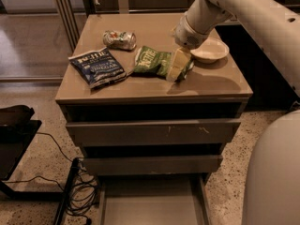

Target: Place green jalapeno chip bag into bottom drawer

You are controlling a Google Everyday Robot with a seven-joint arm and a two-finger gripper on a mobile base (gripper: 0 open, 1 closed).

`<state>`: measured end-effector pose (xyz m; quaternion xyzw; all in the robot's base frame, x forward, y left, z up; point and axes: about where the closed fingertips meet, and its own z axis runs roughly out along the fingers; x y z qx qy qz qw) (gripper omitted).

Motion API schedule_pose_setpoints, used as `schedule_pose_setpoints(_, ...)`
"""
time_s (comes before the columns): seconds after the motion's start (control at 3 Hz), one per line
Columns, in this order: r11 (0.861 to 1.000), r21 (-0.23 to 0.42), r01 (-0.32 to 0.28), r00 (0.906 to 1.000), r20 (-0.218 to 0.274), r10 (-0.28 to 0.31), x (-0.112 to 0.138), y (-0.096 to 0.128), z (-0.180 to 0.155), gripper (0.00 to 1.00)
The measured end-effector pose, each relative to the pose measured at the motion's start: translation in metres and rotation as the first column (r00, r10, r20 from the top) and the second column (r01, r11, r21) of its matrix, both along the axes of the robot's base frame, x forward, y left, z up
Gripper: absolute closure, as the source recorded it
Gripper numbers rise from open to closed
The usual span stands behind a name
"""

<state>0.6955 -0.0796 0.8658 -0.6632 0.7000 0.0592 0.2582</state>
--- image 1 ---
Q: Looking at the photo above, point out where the top grey drawer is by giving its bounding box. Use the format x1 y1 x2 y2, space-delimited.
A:
66 118 240 147

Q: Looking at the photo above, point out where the middle grey drawer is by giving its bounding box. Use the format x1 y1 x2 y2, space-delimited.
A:
83 155 223 176

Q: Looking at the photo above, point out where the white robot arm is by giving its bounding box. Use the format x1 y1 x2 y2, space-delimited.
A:
174 0 300 225

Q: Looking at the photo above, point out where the white bowl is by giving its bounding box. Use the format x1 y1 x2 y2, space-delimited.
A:
190 37 230 64

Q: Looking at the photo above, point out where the crushed silver soda can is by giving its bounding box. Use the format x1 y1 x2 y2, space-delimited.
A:
102 30 136 51

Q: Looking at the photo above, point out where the black cable bundle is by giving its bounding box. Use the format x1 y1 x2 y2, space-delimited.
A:
4 131 100 225

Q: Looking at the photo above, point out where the black metal floor bar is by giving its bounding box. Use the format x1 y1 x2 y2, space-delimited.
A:
52 158 79 225

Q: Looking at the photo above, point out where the black side table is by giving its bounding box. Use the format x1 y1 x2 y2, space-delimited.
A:
0 105 62 202

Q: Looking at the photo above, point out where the grey drawer cabinet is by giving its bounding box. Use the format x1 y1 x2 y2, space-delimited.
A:
54 12 253 186

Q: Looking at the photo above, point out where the green jalapeno chip bag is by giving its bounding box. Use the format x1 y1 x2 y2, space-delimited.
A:
133 46 194 80

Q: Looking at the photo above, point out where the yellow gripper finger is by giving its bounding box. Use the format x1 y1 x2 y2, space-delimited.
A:
166 48 191 83

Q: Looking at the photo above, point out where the bottom grey open drawer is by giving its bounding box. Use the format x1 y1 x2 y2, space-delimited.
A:
98 174 213 225

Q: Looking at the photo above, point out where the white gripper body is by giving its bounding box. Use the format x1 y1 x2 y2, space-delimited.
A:
173 13 209 50

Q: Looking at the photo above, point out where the blue vinegar chip bag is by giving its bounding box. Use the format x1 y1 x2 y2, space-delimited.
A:
68 47 127 89

